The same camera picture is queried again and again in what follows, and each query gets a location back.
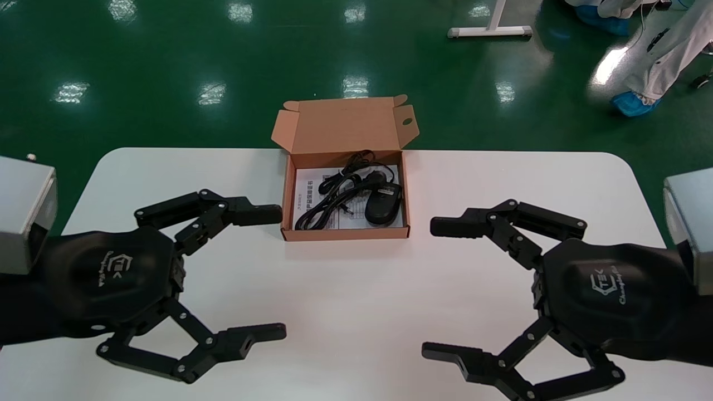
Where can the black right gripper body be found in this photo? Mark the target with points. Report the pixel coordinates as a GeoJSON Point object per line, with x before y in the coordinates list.
{"type": "Point", "coordinates": [613, 295]}

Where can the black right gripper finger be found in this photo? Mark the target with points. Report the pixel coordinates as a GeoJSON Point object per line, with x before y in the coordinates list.
{"type": "Point", "coordinates": [479, 367]}
{"type": "Point", "coordinates": [462, 223]}

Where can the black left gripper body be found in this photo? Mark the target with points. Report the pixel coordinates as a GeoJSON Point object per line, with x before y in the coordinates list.
{"type": "Point", "coordinates": [111, 278]}

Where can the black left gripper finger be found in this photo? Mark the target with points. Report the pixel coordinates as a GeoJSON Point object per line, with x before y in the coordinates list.
{"type": "Point", "coordinates": [250, 213]}
{"type": "Point", "coordinates": [234, 340]}

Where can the brown cardboard storage box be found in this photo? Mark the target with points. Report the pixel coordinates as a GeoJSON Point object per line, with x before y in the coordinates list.
{"type": "Point", "coordinates": [340, 125]}

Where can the white printed paper manual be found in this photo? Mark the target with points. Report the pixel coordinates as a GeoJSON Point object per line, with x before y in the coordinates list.
{"type": "Point", "coordinates": [306, 195]}

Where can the white table leg base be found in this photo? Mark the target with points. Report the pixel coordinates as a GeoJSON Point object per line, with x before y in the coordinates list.
{"type": "Point", "coordinates": [490, 30]}

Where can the person white trousers blue shoe covers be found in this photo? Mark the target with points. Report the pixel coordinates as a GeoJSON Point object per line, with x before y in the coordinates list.
{"type": "Point", "coordinates": [663, 55]}

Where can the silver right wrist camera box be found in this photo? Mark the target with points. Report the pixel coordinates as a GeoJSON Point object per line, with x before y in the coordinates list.
{"type": "Point", "coordinates": [690, 223]}

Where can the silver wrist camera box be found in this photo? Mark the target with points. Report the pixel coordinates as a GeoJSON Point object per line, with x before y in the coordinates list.
{"type": "Point", "coordinates": [690, 223]}
{"type": "Point", "coordinates": [22, 211]}

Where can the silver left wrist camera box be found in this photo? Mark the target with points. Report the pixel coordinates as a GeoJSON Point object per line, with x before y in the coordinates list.
{"type": "Point", "coordinates": [22, 211]}

